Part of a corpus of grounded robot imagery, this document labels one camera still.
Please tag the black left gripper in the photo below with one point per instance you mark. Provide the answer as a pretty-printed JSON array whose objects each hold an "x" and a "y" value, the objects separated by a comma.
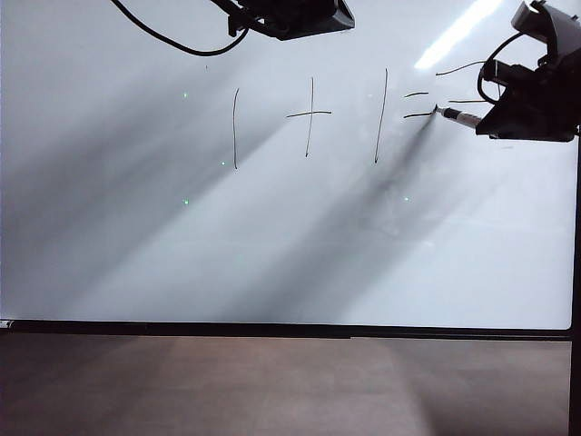
[{"x": 295, "y": 18}]

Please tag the black whiteboard stand post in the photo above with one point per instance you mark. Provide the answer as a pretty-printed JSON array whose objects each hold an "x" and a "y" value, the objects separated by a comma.
[{"x": 576, "y": 295}]

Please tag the white whiteboard with handwriting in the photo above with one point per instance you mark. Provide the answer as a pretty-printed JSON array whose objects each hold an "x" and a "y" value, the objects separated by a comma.
[{"x": 272, "y": 218}]

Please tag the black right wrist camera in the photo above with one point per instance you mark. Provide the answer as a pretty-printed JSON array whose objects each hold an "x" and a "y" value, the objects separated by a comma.
[{"x": 513, "y": 72}]

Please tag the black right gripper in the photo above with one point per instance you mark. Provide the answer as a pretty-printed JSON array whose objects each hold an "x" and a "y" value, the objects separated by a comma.
[{"x": 544, "y": 113}]

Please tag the black whiteboard marker tray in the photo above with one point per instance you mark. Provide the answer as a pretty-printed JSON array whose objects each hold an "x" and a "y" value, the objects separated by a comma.
[{"x": 272, "y": 330}]

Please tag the white whiteboard marker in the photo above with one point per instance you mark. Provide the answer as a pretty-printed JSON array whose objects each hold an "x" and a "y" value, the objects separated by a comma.
[{"x": 458, "y": 115}]

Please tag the white marker with black cap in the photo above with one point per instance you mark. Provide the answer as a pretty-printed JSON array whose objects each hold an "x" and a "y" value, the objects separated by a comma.
[{"x": 4, "y": 324}]

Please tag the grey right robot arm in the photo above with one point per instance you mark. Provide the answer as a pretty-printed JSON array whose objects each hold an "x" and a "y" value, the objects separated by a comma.
[{"x": 558, "y": 27}]

